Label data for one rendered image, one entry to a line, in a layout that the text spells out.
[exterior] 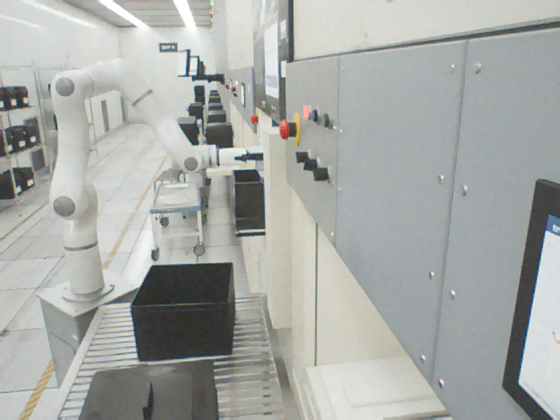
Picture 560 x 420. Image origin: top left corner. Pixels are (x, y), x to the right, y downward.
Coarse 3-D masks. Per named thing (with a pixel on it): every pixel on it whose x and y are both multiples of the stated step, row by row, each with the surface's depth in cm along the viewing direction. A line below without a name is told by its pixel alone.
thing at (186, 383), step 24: (192, 360) 108; (96, 384) 100; (120, 384) 100; (144, 384) 99; (168, 384) 99; (192, 384) 99; (96, 408) 93; (120, 408) 92; (144, 408) 89; (168, 408) 92; (192, 408) 92; (216, 408) 105
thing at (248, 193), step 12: (240, 180) 172; (252, 180) 173; (240, 192) 152; (252, 192) 152; (264, 192) 153; (240, 204) 153; (252, 204) 154; (264, 204) 154; (240, 216) 154; (252, 216) 155; (264, 216) 156; (240, 228) 159; (252, 228) 160; (264, 228) 160
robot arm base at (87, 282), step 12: (72, 252) 155; (84, 252) 156; (96, 252) 160; (72, 264) 156; (84, 264) 157; (96, 264) 160; (72, 276) 158; (84, 276) 158; (96, 276) 161; (72, 288) 160; (84, 288) 159; (96, 288) 162; (108, 288) 164; (72, 300) 157; (84, 300) 157
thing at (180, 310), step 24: (168, 264) 146; (192, 264) 146; (216, 264) 146; (144, 288) 135; (168, 288) 148; (192, 288) 148; (216, 288) 149; (144, 312) 120; (168, 312) 120; (192, 312) 121; (216, 312) 121; (144, 336) 122; (168, 336) 123; (192, 336) 123; (216, 336) 123
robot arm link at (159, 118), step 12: (144, 96) 144; (156, 96) 147; (144, 108) 145; (156, 108) 146; (156, 120) 147; (168, 120) 148; (156, 132) 148; (168, 132) 145; (180, 132) 145; (168, 144) 144; (180, 144) 144; (180, 156) 145; (192, 156) 145; (192, 168) 146
